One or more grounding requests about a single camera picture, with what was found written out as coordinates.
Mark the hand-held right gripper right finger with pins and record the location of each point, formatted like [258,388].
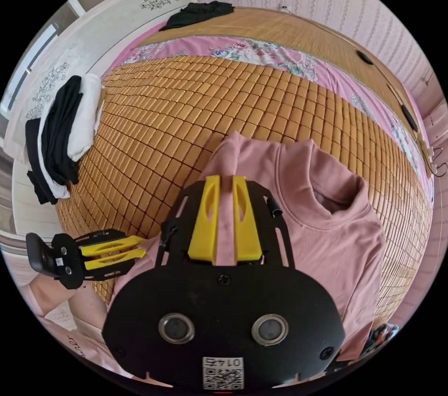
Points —
[247,235]

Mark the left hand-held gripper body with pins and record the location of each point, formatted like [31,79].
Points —
[68,259]

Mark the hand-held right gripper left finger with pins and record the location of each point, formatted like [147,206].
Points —
[204,228]

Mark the pink long sleeve shirt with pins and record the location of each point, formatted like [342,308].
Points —
[332,245]

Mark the person's left hand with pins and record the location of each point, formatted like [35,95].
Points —
[49,292]

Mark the bed with woven mat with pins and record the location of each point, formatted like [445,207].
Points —
[168,116]

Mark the pile of clothes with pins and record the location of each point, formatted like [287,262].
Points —
[59,130]

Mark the dark floral cloth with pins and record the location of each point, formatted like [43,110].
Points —
[379,338]

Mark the black garment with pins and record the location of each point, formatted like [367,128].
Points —
[196,14]

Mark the white wall socket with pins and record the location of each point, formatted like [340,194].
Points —
[284,8]

